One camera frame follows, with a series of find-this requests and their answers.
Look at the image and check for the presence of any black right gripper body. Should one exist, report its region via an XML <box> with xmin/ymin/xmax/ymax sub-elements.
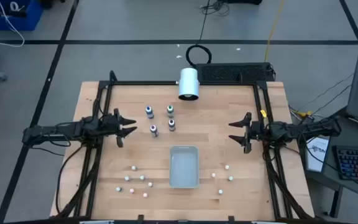
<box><xmin>244</xmin><ymin>121</ymin><xmax>265</xmax><ymax>154</ymax></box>

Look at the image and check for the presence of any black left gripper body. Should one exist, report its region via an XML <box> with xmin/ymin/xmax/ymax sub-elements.
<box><xmin>103</xmin><ymin>113</ymin><xmax>124</xmax><ymax>148</ymax></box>

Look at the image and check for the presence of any light grey plastic bin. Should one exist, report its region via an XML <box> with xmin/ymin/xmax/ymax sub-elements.
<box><xmin>168</xmin><ymin>145</ymin><xmax>200</xmax><ymax>189</ymax></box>

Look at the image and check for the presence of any yellow plug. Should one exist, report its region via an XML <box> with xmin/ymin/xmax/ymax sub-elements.
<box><xmin>292</xmin><ymin>109</ymin><xmax>313</xmax><ymax>118</ymax></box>

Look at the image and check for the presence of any white printed paper sheet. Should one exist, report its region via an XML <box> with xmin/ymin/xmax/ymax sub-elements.
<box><xmin>305</xmin><ymin>136</ymin><xmax>331</xmax><ymax>174</ymax></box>

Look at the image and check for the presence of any backlit rainbow keyboard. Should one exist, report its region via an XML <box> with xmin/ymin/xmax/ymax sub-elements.
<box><xmin>332</xmin><ymin>145</ymin><xmax>358</xmax><ymax>183</ymax></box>

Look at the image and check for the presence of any blue plastic bin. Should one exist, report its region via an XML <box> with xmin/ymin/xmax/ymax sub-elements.
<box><xmin>0</xmin><ymin>0</ymin><xmax>44</xmax><ymax>31</ymax></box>

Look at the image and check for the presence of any black aluminium table frame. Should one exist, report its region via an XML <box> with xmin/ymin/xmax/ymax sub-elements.
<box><xmin>53</xmin><ymin>70</ymin><xmax>315</xmax><ymax>223</ymax></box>

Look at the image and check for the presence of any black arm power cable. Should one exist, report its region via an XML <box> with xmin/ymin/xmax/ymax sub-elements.
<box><xmin>55</xmin><ymin>144</ymin><xmax>85</xmax><ymax>215</ymax></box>

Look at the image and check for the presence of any black hanging coiled cable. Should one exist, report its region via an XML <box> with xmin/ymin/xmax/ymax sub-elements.
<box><xmin>185</xmin><ymin>0</ymin><xmax>213</xmax><ymax>68</ymax></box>

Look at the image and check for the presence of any yellow hanging cable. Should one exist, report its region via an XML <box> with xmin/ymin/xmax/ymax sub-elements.
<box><xmin>264</xmin><ymin>0</ymin><xmax>287</xmax><ymax>63</ymax></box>

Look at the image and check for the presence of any black cable tangle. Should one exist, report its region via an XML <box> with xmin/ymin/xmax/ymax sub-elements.
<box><xmin>200</xmin><ymin>0</ymin><xmax>231</xmax><ymax>17</ymax></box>

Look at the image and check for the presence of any white cable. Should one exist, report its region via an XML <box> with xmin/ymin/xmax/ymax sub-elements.
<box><xmin>0</xmin><ymin>0</ymin><xmax>25</xmax><ymax>48</ymax></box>

